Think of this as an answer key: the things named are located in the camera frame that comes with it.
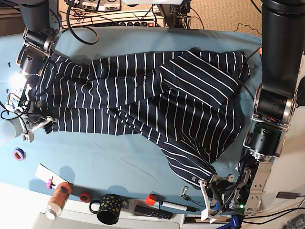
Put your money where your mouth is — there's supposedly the orange black utility knife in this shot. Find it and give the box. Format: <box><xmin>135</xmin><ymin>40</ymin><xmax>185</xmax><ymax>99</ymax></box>
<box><xmin>259</xmin><ymin>43</ymin><xmax>262</xmax><ymax>55</ymax></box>

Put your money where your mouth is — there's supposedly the teal table cloth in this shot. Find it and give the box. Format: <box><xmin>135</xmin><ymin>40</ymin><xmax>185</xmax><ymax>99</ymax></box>
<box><xmin>0</xmin><ymin>27</ymin><xmax>261</xmax><ymax>204</ymax></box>

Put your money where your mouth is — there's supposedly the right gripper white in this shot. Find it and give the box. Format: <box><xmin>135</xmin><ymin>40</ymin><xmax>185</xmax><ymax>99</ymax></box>
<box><xmin>22</xmin><ymin>115</ymin><xmax>57</xmax><ymax>134</ymax></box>

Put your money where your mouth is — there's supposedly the black power adapter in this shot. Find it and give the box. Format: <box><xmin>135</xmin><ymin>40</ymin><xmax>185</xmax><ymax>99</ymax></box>
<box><xmin>276</xmin><ymin>191</ymin><xmax>300</xmax><ymax>199</ymax></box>

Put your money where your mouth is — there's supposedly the black remote control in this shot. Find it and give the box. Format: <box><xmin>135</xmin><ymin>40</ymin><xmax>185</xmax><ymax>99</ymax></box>
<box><xmin>134</xmin><ymin>205</ymin><xmax>173</xmax><ymax>219</ymax></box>

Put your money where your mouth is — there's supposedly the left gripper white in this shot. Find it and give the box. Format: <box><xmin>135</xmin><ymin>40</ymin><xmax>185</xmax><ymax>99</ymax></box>
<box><xmin>198</xmin><ymin>174</ymin><xmax>235</xmax><ymax>215</ymax></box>

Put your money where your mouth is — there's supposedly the orange red cube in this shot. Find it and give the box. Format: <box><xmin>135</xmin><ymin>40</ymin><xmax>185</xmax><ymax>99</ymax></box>
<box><xmin>145</xmin><ymin>194</ymin><xmax>157</xmax><ymax>206</ymax></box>

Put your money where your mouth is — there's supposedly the orange bottle white cap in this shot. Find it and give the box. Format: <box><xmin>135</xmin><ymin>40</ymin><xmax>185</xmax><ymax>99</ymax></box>
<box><xmin>45</xmin><ymin>182</ymin><xmax>72</xmax><ymax>220</ymax></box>

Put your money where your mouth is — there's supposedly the black lanyard with clip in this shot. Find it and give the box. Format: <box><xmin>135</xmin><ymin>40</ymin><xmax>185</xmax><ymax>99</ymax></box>
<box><xmin>181</xmin><ymin>186</ymin><xmax>208</xmax><ymax>208</ymax></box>

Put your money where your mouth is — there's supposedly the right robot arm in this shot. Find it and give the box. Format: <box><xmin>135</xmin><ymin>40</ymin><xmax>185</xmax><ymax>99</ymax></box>
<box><xmin>1</xmin><ymin>0</ymin><xmax>61</xmax><ymax>139</ymax></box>

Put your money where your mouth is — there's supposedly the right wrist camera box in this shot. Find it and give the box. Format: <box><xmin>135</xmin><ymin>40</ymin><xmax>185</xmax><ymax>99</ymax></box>
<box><xmin>21</xmin><ymin>132</ymin><xmax>34</xmax><ymax>143</ymax></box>

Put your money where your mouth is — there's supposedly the black mug gold pattern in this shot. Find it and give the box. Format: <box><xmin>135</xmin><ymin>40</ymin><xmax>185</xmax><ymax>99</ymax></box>
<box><xmin>89</xmin><ymin>194</ymin><xmax>122</xmax><ymax>225</ymax></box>

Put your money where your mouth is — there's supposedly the white black marker pen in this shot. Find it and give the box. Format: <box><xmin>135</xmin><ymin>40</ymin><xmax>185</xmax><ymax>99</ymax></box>
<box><xmin>160</xmin><ymin>201</ymin><xmax>199</xmax><ymax>212</ymax></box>

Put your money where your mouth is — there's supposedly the translucent white cup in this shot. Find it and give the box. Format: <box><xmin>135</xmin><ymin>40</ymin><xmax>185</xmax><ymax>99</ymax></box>
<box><xmin>0</xmin><ymin>120</ymin><xmax>16</xmax><ymax>146</ymax></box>

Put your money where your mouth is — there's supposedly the blue orange clamp bottom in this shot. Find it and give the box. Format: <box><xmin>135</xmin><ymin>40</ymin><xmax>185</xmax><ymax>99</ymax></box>
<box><xmin>225</xmin><ymin>215</ymin><xmax>244</xmax><ymax>229</ymax></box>

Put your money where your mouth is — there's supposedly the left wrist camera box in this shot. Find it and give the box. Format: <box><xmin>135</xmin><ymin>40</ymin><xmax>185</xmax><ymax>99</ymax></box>
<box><xmin>201</xmin><ymin>208</ymin><xmax>217</xmax><ymax>224</ymax></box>

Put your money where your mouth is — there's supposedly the purple tape roll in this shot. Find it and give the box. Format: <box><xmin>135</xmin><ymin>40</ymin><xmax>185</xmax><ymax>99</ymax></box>
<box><xmin>13</xmin><ymin>148</ymin><xmax>26</xmax><ymax>161</ymax></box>

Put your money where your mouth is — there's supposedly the black computer mouse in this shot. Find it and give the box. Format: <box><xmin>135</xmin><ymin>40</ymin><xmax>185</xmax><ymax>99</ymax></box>
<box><xmin>296</xmin><ymin>77</ymin><xmax>305</xmax><ymax>106</ymax></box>

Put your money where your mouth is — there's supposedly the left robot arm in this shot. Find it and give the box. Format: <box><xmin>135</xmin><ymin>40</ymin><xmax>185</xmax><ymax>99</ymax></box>
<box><xmin>199</xmin><ymin>0</ymin><xmax>305</xmax><ymax>222</ymax></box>

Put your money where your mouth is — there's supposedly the red tape roll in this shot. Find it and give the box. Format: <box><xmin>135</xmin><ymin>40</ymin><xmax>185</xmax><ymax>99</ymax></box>
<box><xmin>79</xmin><ymin>191</ymin><xmax>92</xmax><ymax>203</ymax></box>

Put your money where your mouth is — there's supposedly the white paper sheet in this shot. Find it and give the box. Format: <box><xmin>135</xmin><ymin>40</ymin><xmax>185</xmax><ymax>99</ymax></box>
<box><xmin>35</xmin><ymin>164</ymin><xmax>67</xmax><ymax>187</ymax></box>

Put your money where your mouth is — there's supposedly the navy white striped t-shirt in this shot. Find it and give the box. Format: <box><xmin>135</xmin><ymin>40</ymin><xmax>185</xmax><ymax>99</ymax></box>
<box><xmin>34</xmin><ymin>48</ymin><xmax>250</xmax><ymax>188</ymax></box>

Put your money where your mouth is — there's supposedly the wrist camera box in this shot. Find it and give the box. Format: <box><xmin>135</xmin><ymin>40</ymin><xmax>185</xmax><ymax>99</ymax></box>
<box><xmin>21</xmin><ymin>132</ymin><xmax>34</xmax><ymax>143</ymax></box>
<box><xmin>201</xmin><ymin>208</ymin><xmax>217</xmax><ymax>224</ymax></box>

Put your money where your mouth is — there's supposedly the black power strip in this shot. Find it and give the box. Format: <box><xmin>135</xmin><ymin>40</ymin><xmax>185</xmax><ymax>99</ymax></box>
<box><xmin>102</xmin><ymin>21</ymin><xmax>155</xmax><ymax>27</ymax></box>

